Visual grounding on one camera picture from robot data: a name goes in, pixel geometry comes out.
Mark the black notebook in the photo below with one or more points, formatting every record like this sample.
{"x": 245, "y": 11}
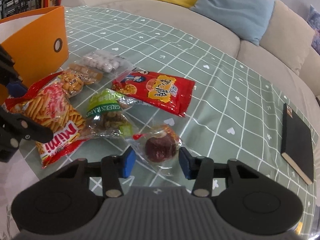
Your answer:
{"x": 297, "y": 140}

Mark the beige cushion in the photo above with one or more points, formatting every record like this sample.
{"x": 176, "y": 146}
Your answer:
{"x": 285, "y": 35}

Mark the orange cardboard box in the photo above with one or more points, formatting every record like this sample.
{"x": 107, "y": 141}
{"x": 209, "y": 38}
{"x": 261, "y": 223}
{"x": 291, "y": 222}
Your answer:
{"x": 37, "y": 42}

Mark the light blue pillow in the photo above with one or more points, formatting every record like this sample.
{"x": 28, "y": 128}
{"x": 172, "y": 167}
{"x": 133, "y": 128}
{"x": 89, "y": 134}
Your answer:
{"x": 232, "y": 10}

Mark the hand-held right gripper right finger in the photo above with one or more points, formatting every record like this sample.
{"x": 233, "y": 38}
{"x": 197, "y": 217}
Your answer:
{"x": 185, "y": 162}

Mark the beige sofa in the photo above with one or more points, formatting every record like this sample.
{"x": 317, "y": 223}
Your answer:
{"x": 200, "y": 30}

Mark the blue printed figure pillow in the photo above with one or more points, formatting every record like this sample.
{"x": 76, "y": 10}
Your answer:
{"x": 314, "y": 25}

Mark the clear dark plum packet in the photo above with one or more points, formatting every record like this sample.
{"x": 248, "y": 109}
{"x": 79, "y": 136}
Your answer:
{"x": 158, "y": 147}

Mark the green checked tablecloth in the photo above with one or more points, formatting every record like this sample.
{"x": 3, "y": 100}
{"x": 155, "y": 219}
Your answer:
{"x": 225, "y": 92}

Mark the clear packet of white balls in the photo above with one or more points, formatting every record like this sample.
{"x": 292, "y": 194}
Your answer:
{"x": 102, "y": 61}

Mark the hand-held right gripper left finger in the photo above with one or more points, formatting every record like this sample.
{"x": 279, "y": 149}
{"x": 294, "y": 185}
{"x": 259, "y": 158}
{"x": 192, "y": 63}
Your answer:
{"x": 128, "y": 161}

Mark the brown label peanut packet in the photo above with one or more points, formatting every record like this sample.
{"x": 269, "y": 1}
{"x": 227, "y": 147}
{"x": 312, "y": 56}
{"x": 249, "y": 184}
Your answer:
{"x": 72, "y": 83}

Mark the green raisin packet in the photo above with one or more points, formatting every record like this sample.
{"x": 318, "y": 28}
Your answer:
{"x": 107, "y": 110}

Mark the red cracker packet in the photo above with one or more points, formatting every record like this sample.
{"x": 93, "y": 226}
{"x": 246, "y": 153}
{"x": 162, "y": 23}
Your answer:
{"x": 160, "y": 92}

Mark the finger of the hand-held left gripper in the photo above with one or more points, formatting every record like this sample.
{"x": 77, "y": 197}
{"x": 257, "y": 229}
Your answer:
{"x": 16, "y": 88}
{"x": 37, "y": 130}

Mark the red stick snack packet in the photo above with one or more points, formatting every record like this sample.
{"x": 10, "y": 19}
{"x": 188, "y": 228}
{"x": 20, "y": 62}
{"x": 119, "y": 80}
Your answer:
{"x": 57, "y": 115}

